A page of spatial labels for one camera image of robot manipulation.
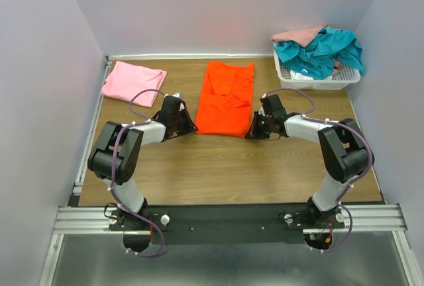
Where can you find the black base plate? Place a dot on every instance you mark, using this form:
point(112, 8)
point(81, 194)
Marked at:
point(224, 224)

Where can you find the white plastic basket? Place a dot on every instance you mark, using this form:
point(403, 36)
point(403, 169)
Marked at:
point(342, 79)

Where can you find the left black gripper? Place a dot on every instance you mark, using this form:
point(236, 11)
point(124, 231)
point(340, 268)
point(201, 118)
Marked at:
point(190, 126)

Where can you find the dusty pink t shirt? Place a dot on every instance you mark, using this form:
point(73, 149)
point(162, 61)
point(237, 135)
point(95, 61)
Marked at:
point(303, 37)

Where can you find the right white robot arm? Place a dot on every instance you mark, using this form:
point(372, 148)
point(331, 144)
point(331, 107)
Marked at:
point(346, 154)

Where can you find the orange t shirt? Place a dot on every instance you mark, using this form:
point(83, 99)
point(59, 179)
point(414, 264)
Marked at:
point(225, 102)

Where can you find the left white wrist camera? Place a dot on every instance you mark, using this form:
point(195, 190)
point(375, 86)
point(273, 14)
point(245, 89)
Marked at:
point(178, 95)

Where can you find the teal t shirt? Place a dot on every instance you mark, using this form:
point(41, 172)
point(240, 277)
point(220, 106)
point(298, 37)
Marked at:
point(321, 58)

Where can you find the white t shirt in basket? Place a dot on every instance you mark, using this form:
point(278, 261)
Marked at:
point(299, 76)

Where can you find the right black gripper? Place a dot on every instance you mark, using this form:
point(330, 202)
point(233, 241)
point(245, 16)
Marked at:
point(253, 133)

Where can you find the folded pink t shirt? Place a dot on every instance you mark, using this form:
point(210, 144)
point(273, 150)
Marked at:
point(126, 80)

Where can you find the aluminium frame rail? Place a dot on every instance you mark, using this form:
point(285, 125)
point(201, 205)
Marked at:
point(376, 252)

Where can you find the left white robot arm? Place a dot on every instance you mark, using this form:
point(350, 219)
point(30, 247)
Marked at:
point(115, 153)

